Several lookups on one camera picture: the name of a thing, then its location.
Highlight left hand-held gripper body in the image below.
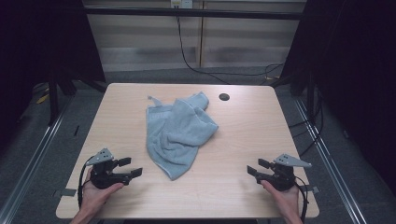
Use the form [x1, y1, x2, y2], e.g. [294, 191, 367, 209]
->
[85, 147, 132, 190]

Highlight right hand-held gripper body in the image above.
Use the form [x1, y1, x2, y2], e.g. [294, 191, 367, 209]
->
[255, 153, 313, 191]

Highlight light blue towel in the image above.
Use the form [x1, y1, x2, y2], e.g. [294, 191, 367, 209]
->
[145, 91, 219, 182]

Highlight person's left hand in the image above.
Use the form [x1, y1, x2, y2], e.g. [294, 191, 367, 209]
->
[78, 169, 125, 217]

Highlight person's right hand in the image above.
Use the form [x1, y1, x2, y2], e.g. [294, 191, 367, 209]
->
[261, 179, 302, 217]

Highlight yellow floor item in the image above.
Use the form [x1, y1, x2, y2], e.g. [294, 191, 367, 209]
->
[35, 92, 51, 105]

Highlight dark curtain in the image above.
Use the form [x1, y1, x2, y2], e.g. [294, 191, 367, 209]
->
[270, 0, 396, 195]
[0, 0, 107, 153]

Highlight black horizontal bar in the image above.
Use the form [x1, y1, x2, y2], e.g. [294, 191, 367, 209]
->
[83, 7, 308, 21]

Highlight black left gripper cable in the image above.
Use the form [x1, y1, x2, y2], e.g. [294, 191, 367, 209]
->
[77, 162, 92, 210]

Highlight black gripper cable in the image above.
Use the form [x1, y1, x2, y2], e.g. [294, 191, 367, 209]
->
[293, 175, 310, 224]
[77, 162, 92, 210]

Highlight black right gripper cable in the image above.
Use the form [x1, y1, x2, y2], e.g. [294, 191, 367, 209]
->
[293, 175, 310, 224]

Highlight metal floor rail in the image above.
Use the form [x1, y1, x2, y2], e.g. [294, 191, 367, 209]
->
[293, 97, 369, 224]
[0, 92, 77, 224]

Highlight black floor cables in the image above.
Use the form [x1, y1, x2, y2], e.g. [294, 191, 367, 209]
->
[288, 88, 325, 158]

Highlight black stand post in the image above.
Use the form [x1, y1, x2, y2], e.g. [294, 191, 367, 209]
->
[47, 71, 61, 127]

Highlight black wall cable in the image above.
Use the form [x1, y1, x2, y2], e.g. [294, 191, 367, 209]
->
[175, 6, 285, 86]

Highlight white wall outlet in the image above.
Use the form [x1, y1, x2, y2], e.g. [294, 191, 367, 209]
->
[170, 0, 194, 9]

